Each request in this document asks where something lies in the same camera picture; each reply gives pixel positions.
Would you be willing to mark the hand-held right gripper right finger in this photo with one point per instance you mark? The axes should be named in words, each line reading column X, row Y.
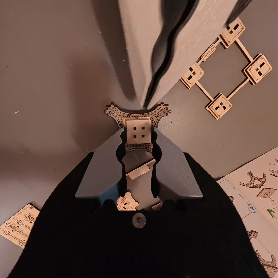
column 178, row 173

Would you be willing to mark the square wooden plate with holes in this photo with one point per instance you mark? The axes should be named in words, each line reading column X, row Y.
column 139, row 131

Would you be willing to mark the paper assembly instruction sheet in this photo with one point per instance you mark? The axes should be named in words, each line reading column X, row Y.
column 243, row 191

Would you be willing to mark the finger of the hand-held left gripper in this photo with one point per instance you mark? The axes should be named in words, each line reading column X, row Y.
column 199, row 37
column 141, row 39

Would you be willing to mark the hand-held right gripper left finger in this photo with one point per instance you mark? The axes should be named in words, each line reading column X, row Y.
column 98, row 173

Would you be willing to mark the cut-out wooden parts sheet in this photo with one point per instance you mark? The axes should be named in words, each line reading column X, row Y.
column 139, row 170

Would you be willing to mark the wooden four-pad square frame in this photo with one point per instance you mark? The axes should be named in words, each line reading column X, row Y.
column 197, row 73

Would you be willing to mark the engraved wooden parts sheet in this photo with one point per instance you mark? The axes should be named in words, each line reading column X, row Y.
column 17, row 225

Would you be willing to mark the wooden tower arch piece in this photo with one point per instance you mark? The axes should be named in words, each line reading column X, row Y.
column 114, row 113

